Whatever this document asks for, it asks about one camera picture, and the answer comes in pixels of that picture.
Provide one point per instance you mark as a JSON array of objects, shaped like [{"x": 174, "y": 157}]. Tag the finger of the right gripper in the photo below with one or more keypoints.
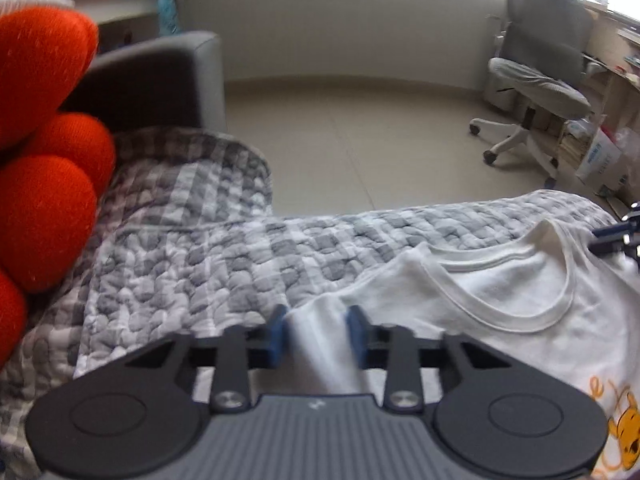
[{"x": 623, "y": 237}]

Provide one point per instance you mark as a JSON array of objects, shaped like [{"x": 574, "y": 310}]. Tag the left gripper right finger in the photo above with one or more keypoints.
[{"x": 391, "y": 348}]

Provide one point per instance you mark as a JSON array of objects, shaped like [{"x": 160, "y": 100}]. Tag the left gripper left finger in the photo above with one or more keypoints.
[{"x": 239, "y": 350}]

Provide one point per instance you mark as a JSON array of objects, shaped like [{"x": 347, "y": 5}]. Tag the white t-shirt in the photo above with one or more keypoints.
[{"x": 544, "y": 299}]

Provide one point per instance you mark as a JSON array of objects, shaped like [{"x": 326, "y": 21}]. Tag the white paper bag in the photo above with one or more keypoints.
[{"x": 603, "y": 168}]

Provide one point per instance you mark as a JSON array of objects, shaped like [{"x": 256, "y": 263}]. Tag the grey checked quilt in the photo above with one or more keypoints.
[{"x": 185, "y": 239}]

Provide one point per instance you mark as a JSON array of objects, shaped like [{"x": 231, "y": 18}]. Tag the grey office chair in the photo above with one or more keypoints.
[{"x": 542, "y": 57}]

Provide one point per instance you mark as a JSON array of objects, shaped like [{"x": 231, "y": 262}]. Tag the orange knotted cushion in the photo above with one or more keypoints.
[{"x": 55, "y": 165}]

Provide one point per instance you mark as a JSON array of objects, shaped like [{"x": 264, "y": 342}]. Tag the grey sofa armrest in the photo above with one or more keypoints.
[{"x": 173, "y": 81}]

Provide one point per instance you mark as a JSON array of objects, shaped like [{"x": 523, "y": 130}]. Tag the white desk with shelves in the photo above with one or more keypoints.
[{"x": 125, "y": 22}]

